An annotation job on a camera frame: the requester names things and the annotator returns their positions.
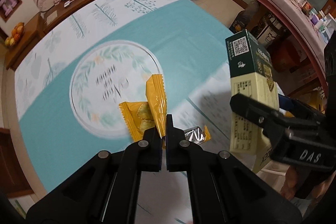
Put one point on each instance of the yellow green cardboard box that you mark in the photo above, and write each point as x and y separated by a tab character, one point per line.
252	87

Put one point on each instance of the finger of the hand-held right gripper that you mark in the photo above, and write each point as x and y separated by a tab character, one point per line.
252	108
286	104

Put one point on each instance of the yellow snack wrapper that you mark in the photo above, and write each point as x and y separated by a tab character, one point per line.
156	98
134	119

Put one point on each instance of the white card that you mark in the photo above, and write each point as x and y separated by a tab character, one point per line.
51	18

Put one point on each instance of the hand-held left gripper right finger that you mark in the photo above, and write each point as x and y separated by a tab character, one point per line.
174	150

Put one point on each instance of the bowl of fruit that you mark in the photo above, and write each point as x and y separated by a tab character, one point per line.
14	35

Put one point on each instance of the brown wooden door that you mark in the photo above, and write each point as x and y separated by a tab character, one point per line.
13	161

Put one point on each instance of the person's right hand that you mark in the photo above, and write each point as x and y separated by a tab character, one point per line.
288	182

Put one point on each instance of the silver orange foil wrapper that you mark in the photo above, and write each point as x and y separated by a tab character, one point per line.
195	134

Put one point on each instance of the small white device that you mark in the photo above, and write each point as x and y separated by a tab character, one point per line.
67	4

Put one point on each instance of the dark box with fruit print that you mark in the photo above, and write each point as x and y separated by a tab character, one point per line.
241	20

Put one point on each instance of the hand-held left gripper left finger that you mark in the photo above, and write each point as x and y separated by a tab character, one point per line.
153	150

